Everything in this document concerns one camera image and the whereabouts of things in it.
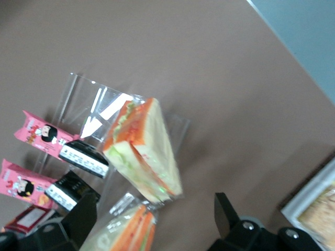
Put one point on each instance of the wrapped triangle sandwich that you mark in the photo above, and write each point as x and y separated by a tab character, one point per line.
154	146
131	230

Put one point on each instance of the pink cartoon snack packet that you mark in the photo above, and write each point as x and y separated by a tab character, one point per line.
39	133
21	183

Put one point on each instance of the white rectangular dish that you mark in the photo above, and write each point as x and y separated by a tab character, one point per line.
293	206

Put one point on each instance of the clear acrylic step stand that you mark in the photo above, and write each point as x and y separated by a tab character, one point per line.
76	102

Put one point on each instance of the red biscuit box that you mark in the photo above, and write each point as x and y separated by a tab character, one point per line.
28	218

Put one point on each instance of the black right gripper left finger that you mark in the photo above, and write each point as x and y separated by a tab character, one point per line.
81	219

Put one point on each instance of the clear crispy snack pack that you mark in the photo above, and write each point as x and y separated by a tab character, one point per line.
319	217

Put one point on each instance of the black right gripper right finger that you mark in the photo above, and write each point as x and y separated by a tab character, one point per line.
225	217

